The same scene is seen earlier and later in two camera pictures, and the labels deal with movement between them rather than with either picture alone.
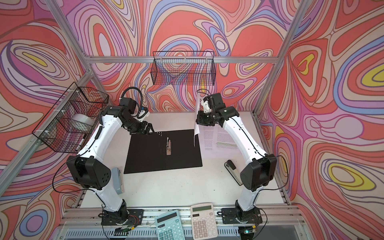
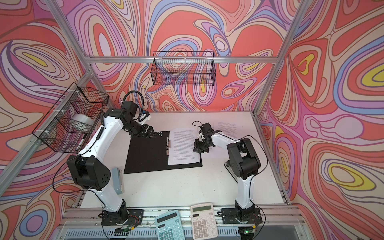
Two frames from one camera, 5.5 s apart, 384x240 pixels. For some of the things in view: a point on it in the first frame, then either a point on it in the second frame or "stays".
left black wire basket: [73, 119] stays
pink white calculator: [203, 221] stays
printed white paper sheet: [196, 127] → [182, 143]
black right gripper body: [206, 119] → [202, 146]
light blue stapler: [118, 180] stays
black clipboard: [163, 151] stays
